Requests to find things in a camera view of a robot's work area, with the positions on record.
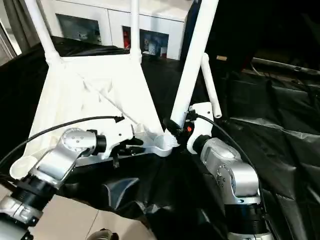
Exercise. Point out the white plastic table leg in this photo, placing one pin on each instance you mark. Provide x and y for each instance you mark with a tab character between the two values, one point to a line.
42	30
135	30
195	55
210	85

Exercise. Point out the white plastic table top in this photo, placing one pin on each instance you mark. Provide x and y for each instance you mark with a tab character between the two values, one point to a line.
90	90

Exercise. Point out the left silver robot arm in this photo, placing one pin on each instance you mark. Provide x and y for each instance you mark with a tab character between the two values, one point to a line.
60	155

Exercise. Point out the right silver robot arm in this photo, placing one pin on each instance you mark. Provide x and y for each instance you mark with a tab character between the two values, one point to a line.
230	170

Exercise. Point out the small white jar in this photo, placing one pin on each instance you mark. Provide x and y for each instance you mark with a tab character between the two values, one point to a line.
162	51

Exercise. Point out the black plastic mat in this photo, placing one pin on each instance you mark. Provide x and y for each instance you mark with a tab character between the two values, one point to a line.
280	150

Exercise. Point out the small red bottle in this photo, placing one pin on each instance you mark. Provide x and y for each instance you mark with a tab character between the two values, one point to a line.
126	39

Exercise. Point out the white glass-door cabinet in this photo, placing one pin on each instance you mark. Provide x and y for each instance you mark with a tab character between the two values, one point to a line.
100	15

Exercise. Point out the grey curtain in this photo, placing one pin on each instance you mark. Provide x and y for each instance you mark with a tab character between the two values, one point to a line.
17	20

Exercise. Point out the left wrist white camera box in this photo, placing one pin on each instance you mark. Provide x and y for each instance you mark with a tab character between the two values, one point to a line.
117	132

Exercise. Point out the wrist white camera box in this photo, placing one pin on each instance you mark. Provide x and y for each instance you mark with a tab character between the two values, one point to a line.
202	117
117	132

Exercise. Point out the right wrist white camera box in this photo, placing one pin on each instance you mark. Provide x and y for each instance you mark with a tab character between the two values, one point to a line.
202	117

